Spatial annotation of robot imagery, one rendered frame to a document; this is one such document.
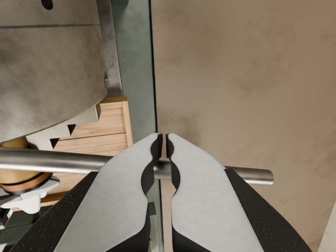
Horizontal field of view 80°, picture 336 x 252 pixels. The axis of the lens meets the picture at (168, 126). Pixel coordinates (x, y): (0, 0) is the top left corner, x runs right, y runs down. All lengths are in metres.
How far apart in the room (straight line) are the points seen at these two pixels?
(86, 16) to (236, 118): 1.62
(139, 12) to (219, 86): 0.94
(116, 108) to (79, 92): 0.31
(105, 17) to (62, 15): 0.30
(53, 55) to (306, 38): 1.84
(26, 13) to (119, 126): 0.40
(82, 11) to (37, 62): 0.08
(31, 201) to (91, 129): 0.23
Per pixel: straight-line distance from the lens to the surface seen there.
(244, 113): 1.81
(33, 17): 0.22
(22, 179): 0.38
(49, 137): 0.35
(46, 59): 0.22
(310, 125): 2.33
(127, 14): 0.85
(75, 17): 0.25
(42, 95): 0.22
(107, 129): 0.57
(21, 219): 0.89
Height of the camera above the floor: 1.39
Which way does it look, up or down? 61 degrees down
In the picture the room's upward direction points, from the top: 155 degrees clockwise
